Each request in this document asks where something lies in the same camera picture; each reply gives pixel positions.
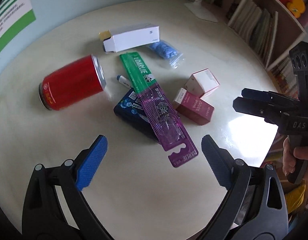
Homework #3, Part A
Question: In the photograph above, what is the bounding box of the white pink cube box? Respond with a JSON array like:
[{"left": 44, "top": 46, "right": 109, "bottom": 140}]
[{"left": 184, "top": 68, "right": 220, "bottom": 98}]

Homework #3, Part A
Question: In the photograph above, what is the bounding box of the maroon small carton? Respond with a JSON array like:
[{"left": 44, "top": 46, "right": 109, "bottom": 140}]
[{"left": 172, "top": 88, "right": 214, "bottom": 126}]

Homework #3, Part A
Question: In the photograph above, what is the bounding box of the blue items zip bag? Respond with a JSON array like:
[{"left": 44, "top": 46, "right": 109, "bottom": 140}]
[{"left": 146, "top": 40, "right": 184, "bottom": 69}]

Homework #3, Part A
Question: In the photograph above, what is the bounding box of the green purple toothbrush package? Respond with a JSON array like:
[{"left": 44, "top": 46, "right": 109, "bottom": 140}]
[{"left": 119, "top": 52, "right": 198, "bottom": 168}]

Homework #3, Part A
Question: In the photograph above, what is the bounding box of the dark blue snack packet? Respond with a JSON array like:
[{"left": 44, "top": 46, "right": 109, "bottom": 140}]
[{"left": 113, "top": 88, "right": 159, "bottom": 143}]

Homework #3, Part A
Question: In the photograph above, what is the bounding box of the white gold long box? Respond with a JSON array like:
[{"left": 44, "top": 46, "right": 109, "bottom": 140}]
[{"left": 99, "top": 23, "right": 160, "bottom": 53}]

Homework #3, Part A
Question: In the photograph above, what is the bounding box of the red soda can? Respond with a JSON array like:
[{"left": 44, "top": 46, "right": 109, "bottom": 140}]
[{"left": 39, "top": 55, "right": 106, "bottom": 111}]

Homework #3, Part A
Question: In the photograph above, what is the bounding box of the person's right hand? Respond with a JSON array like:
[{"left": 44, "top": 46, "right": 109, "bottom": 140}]
[{"left": 282, "top": 138, "right": 308, "bottom": 181}]

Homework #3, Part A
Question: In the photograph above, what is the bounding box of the wooden bookshelf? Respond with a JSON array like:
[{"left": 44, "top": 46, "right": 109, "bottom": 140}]
[{"left": 202, "top": 0, "right": 306, "bottom": 98}]

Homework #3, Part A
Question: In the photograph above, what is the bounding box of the yellow plush toy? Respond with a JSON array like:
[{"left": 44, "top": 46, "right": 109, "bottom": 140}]
[{"left": 270, "top": 0, "right": 307, "bottom": 19}]

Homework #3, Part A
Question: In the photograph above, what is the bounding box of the white blue marker pen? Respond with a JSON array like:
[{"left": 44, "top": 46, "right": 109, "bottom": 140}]
[{"left": 117, "top": 75, "right": 132, "bottom": 89}]

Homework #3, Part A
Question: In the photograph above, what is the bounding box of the green white wall poster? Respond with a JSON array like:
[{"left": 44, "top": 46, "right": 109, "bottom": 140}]
[{"left": 0, "top": 0, "right": 36, "bottom": 52}]

